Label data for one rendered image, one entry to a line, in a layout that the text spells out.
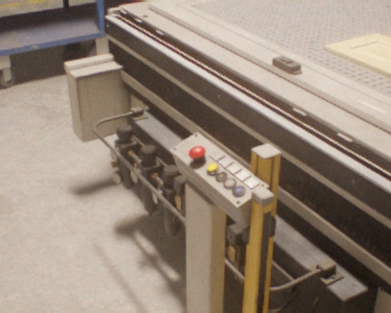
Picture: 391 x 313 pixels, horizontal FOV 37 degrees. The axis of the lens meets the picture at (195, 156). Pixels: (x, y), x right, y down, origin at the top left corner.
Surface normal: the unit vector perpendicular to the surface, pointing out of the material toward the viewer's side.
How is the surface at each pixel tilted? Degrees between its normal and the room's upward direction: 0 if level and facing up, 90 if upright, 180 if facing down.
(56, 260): 0
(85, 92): 90
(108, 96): 90
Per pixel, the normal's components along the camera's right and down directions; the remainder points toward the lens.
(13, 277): 0.00, -0.86
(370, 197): -0.85, 0.26
